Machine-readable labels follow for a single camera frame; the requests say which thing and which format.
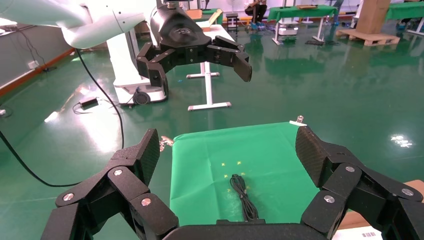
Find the metal binder clip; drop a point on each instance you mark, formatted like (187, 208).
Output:
(165, 142)
(297, 123)

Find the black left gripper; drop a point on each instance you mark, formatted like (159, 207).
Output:
(179, 30)

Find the black power adapter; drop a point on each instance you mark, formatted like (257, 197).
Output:
(88, 102)

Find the tan wooden frame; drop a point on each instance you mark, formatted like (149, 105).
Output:
(215, 18)

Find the wooden pallet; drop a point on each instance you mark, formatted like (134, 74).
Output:
(367, 37)

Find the tall cardboard box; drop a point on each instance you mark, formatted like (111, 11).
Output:
(372, 16)

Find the open cardboard box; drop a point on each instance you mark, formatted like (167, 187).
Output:
(351, 220)

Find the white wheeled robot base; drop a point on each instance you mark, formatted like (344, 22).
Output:
(126, 66)

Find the small white robot base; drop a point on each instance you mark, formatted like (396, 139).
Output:
(288, 30)

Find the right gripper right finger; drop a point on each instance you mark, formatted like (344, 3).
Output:
(344, 185)

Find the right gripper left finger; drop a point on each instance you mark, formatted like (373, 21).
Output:
(126, 185)

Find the white wall outlet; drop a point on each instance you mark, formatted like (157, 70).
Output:
(33, 64)

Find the seated person dark clothes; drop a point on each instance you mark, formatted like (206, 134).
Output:
(256, 8)

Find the long green cloth table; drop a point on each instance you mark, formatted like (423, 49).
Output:
(298, 13)

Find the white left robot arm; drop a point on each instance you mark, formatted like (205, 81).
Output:
(92, 23)

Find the white metal leg table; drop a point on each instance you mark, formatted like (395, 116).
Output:
(208, 86)

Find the brown flat board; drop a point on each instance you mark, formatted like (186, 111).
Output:
(307, 6)

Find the black stool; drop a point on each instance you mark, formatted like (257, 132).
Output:
(232, 16)

